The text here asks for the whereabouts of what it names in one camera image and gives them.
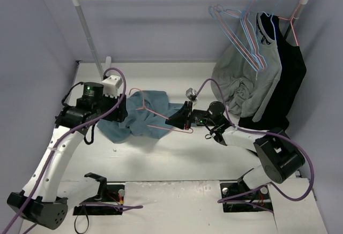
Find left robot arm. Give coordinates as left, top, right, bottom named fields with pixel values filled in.
left=7, top=76, right=128, bottom=230

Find blue t shirt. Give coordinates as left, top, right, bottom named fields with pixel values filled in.
left=96, top=90, right=183, bottom=143

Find pink wire hanger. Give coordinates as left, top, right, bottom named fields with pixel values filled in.
left=213, top=0, right=267, bottom=71
left=129, top=87, right=193, bottom=134

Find blue wire hanger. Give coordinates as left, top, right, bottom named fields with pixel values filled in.
left=208, top=0, right=262, bottom=71

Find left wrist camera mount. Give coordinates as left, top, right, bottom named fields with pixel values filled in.
left=101, top=75, right=123, bottom=98

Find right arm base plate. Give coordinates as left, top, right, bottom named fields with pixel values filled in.
left=220, top=182, right=273, bottom=213

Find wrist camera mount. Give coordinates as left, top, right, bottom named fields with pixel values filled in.
left=101, top=75, right=123, bottom=98
left=185, top=88, right=198, bottom=104

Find black tank top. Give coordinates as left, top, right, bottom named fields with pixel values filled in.
left=238, top=13, right=307, bottom=130

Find grey sweatshirt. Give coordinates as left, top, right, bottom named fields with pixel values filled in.
left=209, top=6, right=282, bottom=122

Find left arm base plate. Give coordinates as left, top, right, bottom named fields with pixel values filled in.
left=72, top=172, right=125, bottom=216

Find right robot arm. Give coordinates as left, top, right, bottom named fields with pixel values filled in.
left=165, top=101, right=305, bottom=198

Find blue hanger holding tank top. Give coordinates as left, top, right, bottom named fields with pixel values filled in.
left=261, top=0, right=284, bottom=41

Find black looped cable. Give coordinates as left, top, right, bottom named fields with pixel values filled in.
left=73, top=207, right=92, bottom=233

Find pink hanger at rack end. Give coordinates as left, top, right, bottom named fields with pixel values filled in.
left=279, top=0, right=304, bottom=47

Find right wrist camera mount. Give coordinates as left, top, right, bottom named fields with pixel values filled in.
left=185, top=88, right=198, bottom=104

